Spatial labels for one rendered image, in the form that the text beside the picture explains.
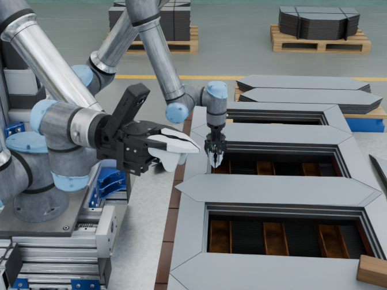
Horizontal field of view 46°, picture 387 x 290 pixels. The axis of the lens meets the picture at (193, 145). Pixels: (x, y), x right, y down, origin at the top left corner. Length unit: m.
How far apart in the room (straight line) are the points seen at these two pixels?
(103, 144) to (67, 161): 0.11
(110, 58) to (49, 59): 0.69
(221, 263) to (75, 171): 0.61
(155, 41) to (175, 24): 4.33
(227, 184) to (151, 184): 0.45
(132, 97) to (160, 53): 0.72
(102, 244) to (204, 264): 0.31
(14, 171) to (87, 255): 0.35
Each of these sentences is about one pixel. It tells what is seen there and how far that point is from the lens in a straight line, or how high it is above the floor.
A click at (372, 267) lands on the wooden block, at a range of 1.41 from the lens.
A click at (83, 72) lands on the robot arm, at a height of 1.27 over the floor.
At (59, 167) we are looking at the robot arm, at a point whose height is 1.35.
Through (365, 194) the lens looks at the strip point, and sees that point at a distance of 1.79.
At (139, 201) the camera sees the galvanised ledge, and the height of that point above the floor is 0.68.
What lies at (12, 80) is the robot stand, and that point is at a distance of 1.47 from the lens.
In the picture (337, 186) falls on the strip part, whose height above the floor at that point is 0.87.
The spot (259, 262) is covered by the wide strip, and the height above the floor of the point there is 0.87.
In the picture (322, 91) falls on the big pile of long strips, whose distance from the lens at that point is 2.65.
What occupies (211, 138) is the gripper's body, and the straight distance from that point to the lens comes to 1.69.
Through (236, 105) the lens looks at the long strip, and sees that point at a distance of 2.35.
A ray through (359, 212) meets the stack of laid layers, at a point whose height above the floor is 0.84.
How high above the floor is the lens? 1.85
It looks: 30 degrees down
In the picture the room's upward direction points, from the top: straight up
